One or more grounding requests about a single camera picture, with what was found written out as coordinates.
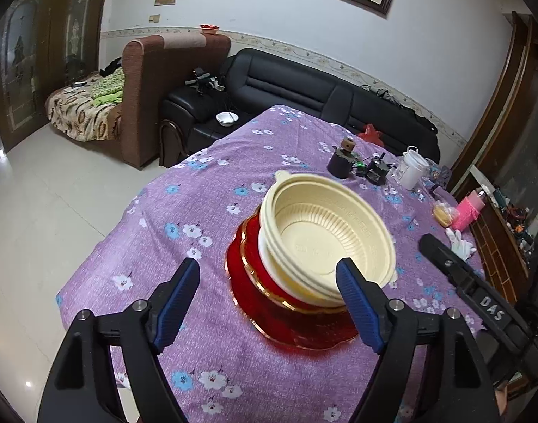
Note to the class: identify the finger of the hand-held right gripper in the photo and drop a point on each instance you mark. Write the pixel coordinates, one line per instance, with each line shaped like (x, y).
(449, 262)

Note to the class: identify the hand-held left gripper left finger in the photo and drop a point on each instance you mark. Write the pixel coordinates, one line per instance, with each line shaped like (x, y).
(176, 306)

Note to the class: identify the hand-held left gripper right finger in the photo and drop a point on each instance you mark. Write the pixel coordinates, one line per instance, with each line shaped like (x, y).
(359, 308)

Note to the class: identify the red scalloped plate gold rim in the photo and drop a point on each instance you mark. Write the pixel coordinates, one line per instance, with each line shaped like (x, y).
(295, 335)
(251, 268)

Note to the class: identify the white gloves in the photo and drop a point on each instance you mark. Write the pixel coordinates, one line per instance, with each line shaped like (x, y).
(460, 244)

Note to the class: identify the yellow snack packet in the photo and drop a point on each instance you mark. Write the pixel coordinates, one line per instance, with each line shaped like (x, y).
(443, 213)

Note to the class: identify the pink bottle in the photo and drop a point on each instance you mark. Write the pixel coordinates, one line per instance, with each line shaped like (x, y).
(469, 211)

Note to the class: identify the purple floral tablecloth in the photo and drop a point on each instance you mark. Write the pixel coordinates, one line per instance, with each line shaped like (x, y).
(207, 211)

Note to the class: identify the white plastic bucket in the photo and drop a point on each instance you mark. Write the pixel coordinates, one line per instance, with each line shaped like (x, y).
(410, 169)

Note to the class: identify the black round device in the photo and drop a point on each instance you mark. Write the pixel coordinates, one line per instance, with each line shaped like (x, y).
(377, 172)

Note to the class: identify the black cylindrical stand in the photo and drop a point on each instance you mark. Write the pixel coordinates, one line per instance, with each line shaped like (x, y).
(339, 167)

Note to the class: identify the red bag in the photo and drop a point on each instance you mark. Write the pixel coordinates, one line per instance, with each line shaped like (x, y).
(369, 135)

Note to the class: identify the brown wooden spool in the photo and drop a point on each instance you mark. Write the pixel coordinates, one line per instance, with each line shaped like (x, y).
(348, 144)

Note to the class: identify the small white bowl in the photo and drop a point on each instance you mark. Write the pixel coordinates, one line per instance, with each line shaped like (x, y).
(227, 119)

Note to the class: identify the patterned beige blanket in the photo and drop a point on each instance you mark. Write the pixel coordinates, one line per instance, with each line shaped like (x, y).
(75, 114)

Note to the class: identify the brown sofa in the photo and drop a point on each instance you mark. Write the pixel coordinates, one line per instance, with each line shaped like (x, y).
(163, 83)

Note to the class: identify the black gadgets pile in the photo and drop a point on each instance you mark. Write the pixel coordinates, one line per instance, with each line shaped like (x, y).
(205, 80)

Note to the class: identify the black leather sofa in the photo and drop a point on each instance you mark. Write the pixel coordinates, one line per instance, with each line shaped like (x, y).
(295, 88)

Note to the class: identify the green cloth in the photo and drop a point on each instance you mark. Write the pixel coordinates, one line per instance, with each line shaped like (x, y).
(110, 86)

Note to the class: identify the small red bowl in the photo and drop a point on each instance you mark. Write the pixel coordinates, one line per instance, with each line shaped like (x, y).
(209, 30)

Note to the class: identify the wooden door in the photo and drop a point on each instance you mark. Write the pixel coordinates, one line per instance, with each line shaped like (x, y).
(40, 53)

